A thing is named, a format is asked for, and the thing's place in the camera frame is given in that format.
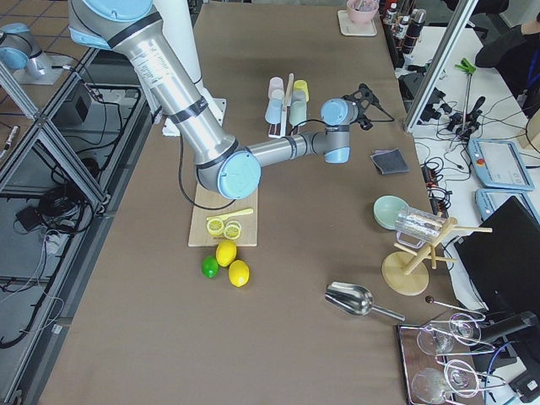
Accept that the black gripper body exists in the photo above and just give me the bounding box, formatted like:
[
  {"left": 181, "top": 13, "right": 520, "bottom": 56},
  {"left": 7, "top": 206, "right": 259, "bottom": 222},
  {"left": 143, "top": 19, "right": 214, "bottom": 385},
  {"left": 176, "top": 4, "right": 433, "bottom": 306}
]
[{"left": 343, "top": 83, "right": 380, "bottom": 125}]

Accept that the pink plastic cup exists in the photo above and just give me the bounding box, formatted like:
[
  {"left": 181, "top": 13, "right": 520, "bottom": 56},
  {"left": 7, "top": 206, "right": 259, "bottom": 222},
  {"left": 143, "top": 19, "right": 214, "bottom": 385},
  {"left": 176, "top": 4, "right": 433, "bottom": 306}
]
[{"left": 267, "top": 77, "right": 285, "bottom": 100}]

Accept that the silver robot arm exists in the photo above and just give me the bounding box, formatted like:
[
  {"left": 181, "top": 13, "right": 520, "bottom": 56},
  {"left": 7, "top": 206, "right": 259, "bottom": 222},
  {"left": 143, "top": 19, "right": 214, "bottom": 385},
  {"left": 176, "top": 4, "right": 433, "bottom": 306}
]
[
  {"left": 1, "top": 23, "right": 56, "bottom": 84},
  {"left": 68, "top": 0, "right": 379, "bottom": 199}
]

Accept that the yellow plastic cup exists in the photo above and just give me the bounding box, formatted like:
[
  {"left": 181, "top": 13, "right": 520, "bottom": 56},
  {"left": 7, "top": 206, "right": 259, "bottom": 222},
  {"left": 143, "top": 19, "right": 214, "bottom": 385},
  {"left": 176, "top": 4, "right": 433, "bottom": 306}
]
[{"left": 293, "top": 79, "right": 310, "bottom": 101}]

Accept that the grey plastic cup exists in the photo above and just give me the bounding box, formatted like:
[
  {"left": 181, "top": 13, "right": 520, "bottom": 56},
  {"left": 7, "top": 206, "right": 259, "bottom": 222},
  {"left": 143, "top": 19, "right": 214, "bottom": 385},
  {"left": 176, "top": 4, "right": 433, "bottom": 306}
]
[{"left": 289, "top": 90, "right": 307, "bottom": 127}]

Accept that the white cup holder rack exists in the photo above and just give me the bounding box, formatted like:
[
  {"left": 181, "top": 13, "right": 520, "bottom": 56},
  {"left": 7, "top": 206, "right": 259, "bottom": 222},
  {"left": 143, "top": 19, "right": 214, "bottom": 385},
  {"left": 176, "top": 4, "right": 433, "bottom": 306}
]
[{"left": 267, "top": 73, "right": 294, "bottom": 138}]

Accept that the light blue plastic cup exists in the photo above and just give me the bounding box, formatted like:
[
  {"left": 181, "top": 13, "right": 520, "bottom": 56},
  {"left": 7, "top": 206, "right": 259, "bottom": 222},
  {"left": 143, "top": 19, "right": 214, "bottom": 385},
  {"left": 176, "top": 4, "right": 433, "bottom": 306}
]
[{"left": 265, "top": 99, "right": 282, "bottom": 125}]

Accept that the grey folded cloth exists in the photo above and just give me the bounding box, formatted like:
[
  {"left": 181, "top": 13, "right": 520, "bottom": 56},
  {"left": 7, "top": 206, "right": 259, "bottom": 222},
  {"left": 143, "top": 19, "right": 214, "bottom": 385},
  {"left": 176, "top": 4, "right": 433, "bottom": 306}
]
[{"left": 370, "top": 148, "right": 409, "bottom": 176}]

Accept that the cream plastic tray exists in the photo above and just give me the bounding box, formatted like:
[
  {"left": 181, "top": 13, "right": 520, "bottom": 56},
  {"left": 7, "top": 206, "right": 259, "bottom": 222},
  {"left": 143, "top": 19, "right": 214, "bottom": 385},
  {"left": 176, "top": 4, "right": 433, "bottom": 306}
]
[{"left": 337, "top": 10, "right": 377, "bottom": 37}]

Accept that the pink bowl with ice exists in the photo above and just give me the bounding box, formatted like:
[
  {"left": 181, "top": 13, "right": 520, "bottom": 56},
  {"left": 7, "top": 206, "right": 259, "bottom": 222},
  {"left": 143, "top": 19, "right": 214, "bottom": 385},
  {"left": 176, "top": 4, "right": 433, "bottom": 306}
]
[{"left": 346, "top": 0, "right": 379, "bottom": 24}]

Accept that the mint green bowl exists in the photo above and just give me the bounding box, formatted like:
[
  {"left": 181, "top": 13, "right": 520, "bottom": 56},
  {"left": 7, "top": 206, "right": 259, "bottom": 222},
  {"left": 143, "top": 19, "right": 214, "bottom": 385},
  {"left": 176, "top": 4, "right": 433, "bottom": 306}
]
[{"left": 373, "top": 195, "right": 408, "bottom": 230}]

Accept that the clear glass mug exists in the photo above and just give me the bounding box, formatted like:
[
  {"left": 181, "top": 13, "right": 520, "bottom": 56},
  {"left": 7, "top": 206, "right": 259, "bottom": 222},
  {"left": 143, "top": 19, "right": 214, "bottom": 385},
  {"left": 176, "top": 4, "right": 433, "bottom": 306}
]
[{"left": 395, "top": 206, "right": 446, "bottom": 249}]

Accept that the teach pendant upper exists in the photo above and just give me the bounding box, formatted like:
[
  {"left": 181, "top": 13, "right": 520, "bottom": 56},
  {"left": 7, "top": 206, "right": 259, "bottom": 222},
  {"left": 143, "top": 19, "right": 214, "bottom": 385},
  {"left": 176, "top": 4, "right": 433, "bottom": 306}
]
[{"left": 467, "top": 138, "right": 535, "bottom": 191}]

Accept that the teach pendant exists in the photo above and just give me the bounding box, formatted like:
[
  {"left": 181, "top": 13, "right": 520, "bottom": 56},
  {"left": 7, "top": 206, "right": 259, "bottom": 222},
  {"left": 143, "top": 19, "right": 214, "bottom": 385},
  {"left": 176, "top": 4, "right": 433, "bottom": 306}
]
[
  {"left": 474, "top": 188, "right": 539, "bottom": 221},
  {"left": 467, "top": 138, "right": 535, "bottom": 191}
]

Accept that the person in dark clothes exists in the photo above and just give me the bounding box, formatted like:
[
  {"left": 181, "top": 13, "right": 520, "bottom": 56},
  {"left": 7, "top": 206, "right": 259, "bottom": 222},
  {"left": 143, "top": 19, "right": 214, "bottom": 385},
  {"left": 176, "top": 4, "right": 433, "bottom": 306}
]
[{"left": 475, "top": 16, "right": 539, "bottom": 118}]

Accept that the teach pendant lower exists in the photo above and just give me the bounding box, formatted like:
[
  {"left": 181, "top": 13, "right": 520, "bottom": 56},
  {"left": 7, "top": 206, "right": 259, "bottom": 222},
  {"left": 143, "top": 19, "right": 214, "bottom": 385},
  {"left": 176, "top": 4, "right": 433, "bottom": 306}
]
[{"left": 474, "top": 188, "right": 539, "bottom": 221}]

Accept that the wooden mug tree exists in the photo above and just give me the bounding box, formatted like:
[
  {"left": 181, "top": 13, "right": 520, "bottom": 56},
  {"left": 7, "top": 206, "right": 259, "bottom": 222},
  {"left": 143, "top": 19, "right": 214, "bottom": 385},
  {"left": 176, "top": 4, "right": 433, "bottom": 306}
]
[{"left": 381, "top": 217, "right": 493, "bottom": 296}]

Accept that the lemon slice right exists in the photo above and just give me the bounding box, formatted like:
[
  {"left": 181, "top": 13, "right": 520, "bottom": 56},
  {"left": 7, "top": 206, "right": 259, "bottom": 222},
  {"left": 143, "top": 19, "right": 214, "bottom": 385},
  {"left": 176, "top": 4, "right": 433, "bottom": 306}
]
[{"left": 223, "top": 221, "right": 242, "bottom": 240}]

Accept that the lemon slice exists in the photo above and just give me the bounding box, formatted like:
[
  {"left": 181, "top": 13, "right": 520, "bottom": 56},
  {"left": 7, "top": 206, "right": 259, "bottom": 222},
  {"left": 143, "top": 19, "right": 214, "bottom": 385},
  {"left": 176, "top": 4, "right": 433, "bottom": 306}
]
[
  {"left": 206, "top": 218, "right": 225, "bottom": 236},
  {"left": 223, "top": 221, "right": 242, "bottom": 240}
]

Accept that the wooden cutting board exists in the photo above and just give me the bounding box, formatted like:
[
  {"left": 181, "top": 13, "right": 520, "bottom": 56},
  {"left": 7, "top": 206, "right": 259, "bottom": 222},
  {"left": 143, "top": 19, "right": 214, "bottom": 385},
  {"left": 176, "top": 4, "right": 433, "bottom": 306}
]
[{"left": 188, "top": 191, "right": 258, "bottom": 247}]

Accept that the lemon slice left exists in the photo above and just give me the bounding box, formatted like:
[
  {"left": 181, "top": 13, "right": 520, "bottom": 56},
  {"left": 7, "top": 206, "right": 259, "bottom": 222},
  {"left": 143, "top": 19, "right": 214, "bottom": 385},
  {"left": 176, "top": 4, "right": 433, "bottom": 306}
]
[{"left": 206, "top": 218, "right": 225, "bottom": 236}]

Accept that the metal scoop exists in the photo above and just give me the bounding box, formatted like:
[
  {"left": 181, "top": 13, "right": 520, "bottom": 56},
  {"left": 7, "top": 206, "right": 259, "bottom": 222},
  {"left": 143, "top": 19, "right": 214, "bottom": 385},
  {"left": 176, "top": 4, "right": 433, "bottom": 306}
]
[{"left": 325, "top": 281, "right": 405, "bottom": 321}]

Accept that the yellow lemon upper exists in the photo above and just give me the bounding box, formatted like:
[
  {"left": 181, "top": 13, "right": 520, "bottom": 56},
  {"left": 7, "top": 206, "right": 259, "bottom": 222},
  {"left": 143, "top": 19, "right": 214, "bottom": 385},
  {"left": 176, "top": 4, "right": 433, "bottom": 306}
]
[{"left": 215, "top": 240, "right": 237, "bottom": 267}]

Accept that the yellow lemon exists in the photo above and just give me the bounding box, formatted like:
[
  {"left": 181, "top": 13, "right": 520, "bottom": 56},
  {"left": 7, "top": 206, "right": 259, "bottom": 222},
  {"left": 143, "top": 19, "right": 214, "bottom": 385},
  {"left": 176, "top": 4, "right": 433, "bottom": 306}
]
[
  {"left": 215, "top": 240, "right": 237, "bottom": 267},
  {"left": 229, "top": 260, "right": 251, "bottom": 288}
]

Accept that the black monitor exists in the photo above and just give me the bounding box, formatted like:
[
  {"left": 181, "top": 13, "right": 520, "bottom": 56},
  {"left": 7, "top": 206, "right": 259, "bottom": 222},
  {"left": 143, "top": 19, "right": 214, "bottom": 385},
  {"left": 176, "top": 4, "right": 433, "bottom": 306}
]
[{"left": 455, "top": 197, "right": 539, "bottom": 314}]

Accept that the yellow lemon lower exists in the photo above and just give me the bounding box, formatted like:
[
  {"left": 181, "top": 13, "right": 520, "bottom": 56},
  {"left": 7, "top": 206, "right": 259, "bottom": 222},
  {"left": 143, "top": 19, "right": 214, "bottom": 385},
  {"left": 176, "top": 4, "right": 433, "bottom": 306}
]
[{"left": 229, "top": 260, "right": 251, "bottom": 288}]

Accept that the green lime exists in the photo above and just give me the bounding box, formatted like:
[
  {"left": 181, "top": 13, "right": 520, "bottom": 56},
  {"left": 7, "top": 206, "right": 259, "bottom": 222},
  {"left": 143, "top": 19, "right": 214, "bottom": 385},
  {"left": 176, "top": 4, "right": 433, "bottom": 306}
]
[{"left": 201, "top": 256, "right": 220, "bottom": 278}]

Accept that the wine glass rack tray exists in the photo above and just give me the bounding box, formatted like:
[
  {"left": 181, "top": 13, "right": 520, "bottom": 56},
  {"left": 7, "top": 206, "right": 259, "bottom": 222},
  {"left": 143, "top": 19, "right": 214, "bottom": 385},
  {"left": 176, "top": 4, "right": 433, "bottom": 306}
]
[{"left": 397, "top": 312, "right": 506, "bottom": 404}]

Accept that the green handled grabber stick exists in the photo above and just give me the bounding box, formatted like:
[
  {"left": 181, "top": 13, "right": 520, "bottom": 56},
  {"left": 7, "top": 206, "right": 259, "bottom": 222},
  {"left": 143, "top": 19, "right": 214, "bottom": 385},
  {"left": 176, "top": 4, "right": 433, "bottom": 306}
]
[{"left": 446, "top": 57, "right": 478, "bottom": 146}]

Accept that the aluminium frame post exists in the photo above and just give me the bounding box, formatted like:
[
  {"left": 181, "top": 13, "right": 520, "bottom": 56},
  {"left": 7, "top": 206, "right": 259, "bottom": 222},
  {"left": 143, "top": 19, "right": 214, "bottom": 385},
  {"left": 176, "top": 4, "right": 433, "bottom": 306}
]
[{"left": 403, "top": 0, "right": 478, "bottom": 133}]

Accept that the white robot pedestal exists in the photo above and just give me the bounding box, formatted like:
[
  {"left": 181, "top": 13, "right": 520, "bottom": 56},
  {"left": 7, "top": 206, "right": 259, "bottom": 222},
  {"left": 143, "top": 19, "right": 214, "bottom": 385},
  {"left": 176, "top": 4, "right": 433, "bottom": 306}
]
[{"left": 153, "top": 0, "right": 226, "bottom": 126}]

